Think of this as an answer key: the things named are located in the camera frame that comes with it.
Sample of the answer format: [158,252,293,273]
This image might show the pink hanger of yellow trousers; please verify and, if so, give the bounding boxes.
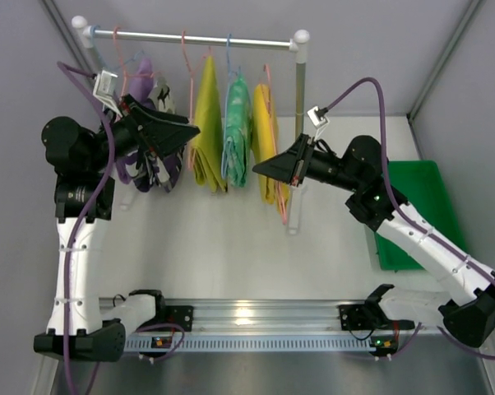
[263,63,288,225]

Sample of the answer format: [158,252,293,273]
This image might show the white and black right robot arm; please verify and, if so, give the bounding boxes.
[253,134,495,348]

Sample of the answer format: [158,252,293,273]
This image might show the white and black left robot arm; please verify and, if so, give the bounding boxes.
[33,95,200,362]

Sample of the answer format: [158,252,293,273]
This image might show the pink hanger of olive trousers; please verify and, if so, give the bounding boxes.
[180,29,214,170]

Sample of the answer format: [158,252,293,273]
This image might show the camouflage trousers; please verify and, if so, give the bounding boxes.
[137,79,184,193]

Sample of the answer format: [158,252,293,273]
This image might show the olive yellow trousers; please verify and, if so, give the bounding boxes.
[189,56,227,193]

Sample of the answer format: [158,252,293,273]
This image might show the purple trousers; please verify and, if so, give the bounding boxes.
[116,58,155,192]

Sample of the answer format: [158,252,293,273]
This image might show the pink hanger of purple trousers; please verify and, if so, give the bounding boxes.
[112,26,164,102]

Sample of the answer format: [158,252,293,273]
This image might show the blue hanger of green trousers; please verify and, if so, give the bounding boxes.
[222,33,245,174]

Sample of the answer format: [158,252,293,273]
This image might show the green tie-dye trousers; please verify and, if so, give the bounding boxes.
[220,72,252,188]

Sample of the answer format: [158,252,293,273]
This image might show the empty light blue hanger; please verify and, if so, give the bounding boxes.
[88,25,146,72]

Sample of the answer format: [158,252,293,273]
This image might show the silver clothes rack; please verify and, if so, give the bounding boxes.
[71,16,310,235]

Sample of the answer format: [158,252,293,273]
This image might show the green plastic bin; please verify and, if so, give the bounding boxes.
[374,160,467,272]

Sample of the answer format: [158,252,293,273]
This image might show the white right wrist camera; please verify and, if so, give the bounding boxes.
[307,106,329,134]

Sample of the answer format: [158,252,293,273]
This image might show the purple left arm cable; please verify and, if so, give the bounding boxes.
[56,61,116,395]

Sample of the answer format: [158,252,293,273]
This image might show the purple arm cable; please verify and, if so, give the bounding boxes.
[56,61,116,395]
[323,77,495,362]

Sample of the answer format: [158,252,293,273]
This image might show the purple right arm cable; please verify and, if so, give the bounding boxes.
[323,77,495,362]

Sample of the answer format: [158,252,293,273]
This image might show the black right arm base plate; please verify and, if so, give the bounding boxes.
[338,303,415,332]

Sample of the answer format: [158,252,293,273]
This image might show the aluminium mounting rail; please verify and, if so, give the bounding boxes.
[99,299,495,354]

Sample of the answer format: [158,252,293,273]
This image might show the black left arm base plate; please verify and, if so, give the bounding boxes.
[146,304,194,332]

